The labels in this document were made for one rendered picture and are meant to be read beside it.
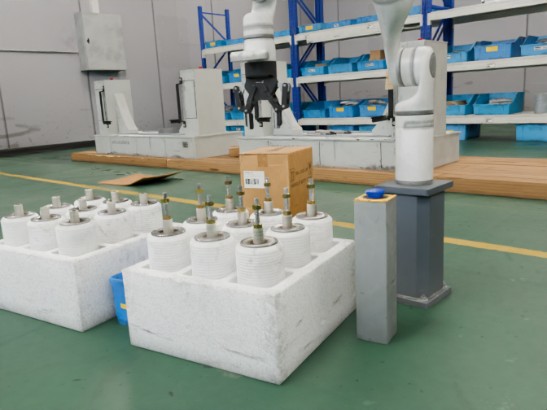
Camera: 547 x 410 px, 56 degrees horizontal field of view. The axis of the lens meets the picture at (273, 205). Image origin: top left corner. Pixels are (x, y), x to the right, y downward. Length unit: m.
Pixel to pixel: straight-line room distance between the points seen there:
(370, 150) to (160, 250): 2.15
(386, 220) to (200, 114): 3.32
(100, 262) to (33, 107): 6.20
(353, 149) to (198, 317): 2.25
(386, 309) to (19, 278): 0.93
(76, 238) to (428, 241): 0.86
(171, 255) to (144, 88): 7.24
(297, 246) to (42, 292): 0.68
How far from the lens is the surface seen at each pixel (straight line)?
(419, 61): 1.27
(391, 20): 1.22
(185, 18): 8.93
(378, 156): 3.08
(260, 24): 1.21
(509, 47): 5.57
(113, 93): 5.45
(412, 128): 1.28
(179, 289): 1.07
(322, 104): 7.16
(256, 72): 1.20
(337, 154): 3.24
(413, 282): 1.33
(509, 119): 5.52
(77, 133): 7.71
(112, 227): 1.40
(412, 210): 1.28
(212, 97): 4.35
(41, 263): 1.39
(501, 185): 2.73
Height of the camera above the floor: 0.53
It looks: 12 degrees down
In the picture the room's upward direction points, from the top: 3 degrees counter-clockwise
